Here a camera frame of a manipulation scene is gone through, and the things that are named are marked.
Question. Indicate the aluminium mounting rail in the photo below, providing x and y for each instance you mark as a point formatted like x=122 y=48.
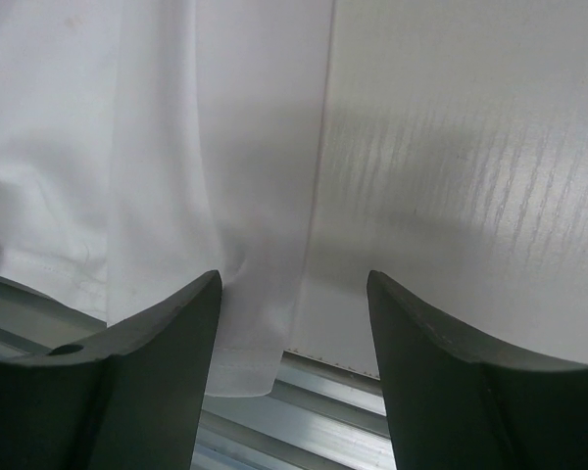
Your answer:
x=315 y=417

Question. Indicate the white t-shirt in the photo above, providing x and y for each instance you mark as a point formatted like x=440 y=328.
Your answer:
x=143 y=143

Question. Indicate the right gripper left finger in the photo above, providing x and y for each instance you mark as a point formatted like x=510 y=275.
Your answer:
x=128 y=397

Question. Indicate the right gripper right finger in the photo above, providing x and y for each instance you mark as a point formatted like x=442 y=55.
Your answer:
x=459 y=398

